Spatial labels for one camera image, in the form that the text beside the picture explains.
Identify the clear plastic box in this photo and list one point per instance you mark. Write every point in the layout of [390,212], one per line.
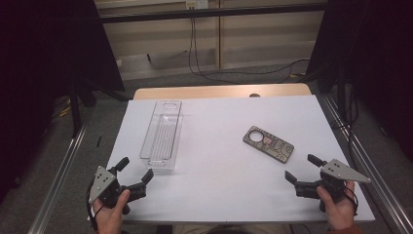
[162,139]

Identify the small black floor item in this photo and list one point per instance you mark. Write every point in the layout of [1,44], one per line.
[99,141]

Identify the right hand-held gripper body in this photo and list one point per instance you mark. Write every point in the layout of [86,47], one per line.
[334,172]

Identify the white board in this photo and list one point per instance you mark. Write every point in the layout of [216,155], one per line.
[220,182]

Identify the wooden table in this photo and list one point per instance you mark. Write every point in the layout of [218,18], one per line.
[211,91]

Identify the black horizontal bar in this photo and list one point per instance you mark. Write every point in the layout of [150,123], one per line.
[211,13]

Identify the black curtain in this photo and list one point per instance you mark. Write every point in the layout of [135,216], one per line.
[42,65]
[380,65]

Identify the black stand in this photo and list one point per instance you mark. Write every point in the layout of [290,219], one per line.
[341,94]
[75,107]

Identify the metal floor rail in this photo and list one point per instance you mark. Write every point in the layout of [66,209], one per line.
[373,169]
[55,188]

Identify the person's right hand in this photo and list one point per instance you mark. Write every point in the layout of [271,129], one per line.
[341,214]

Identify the wall power outlet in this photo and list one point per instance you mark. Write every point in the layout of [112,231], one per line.
[196,4]

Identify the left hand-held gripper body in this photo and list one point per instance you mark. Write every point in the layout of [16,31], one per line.
[107,190]

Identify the person's left hand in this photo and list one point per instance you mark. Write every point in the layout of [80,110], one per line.
[108,219]

